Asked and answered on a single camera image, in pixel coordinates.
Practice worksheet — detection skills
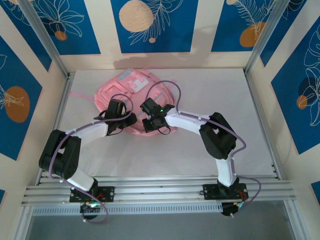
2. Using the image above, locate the aluminium frame post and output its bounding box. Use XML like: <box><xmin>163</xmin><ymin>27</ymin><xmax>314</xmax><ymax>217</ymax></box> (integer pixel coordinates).
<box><xmin>17</xmin><ymin>0</ymin><xmax>71</xmax><ymax>80</ymax></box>
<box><xmin>243</xmin><ymin>0</ymin><xmax>288</xmax><ymax>77</ymax></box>
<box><xmin>283</xmin><ymin>199</ymin><xmax>310</xmax><ymax>240</ymax></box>
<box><xmin>12</xmin><ymin>207</ymin><xmax>35</xmax><ymax>240</ymax></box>

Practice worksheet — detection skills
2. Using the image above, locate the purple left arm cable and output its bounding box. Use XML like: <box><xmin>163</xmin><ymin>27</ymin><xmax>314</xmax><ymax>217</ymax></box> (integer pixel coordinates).
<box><xmin>47</xmin><ymin>93</ymin><xmax>135</xmax><ymax>225</ymax></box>

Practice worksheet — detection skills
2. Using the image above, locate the aluminium table side rail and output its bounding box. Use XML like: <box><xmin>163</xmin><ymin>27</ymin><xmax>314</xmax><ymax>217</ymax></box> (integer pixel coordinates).
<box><xmin>36</xmin><ymin>72</ymin><xmax>75</xmax><ymax>186</ymax></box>
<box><xmin>243</xmin><ymin>72</ymin><xmax>283</xmax><ymax>181</ymax></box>

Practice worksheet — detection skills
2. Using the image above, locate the black arm base electronics box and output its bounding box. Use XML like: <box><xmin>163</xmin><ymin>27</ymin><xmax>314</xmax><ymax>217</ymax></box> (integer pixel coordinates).
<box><xmin>221</xmin><ymin>202</ymin><xmax>247</xmax><ymax>218</ymax></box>
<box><xmin>79</xmin><ymin>202</ymin><xmax>101</xmax><ymax>221</ymax></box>

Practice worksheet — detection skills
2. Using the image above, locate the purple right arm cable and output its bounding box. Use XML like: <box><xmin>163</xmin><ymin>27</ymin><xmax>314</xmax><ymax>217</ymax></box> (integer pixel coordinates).
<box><xmin>145</xmin><ymin>79</ymin><xmax>263</xmax><ymax>218</ymax></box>

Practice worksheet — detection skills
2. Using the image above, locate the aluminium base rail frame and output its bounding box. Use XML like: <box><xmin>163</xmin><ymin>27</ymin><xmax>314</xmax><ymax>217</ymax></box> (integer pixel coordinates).
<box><xmin>21</xmin><ymin>175</ymin><xmax>297</xmax><ymax>208</ymax></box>

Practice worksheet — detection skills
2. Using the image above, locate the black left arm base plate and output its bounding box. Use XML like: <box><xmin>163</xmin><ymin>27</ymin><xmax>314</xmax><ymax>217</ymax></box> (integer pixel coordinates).
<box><xmin>69</xmin><ymin>186</ymin><xmax>116</xmax><ymax>203</ymax></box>

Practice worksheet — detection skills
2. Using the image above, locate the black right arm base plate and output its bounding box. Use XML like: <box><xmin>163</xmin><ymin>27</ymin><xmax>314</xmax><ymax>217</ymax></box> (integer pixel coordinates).
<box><xmin>202</xmin><ymin>183</ymin><xmax>250</xmax><ymax>201</ymax></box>

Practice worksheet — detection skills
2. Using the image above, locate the pink backpack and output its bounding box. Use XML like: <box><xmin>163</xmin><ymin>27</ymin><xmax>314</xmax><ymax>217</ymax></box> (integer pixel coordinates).
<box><xmin>68</xmin><ymin>68</ymin><xmax>179</xmax><ymax>137</ymax></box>

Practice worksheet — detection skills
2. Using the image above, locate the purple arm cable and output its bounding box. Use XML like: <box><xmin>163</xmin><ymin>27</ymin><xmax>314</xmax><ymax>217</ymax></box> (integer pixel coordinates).
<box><xmin>47</xmin><ymin>93</ymin><xmax>135</xmax><ymax>225</ymax></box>
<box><xmin>145</xmin><ymin>79</ymin><xmax>263</xmax><ymax>218</ymax></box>

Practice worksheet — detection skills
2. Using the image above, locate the grey slotted cable duct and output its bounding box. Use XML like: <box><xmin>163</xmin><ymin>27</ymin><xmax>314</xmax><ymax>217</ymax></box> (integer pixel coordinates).
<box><xmin>31</xmin><ymin>202</ymin><xmax>224</xmax><ymax>216</ymax></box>

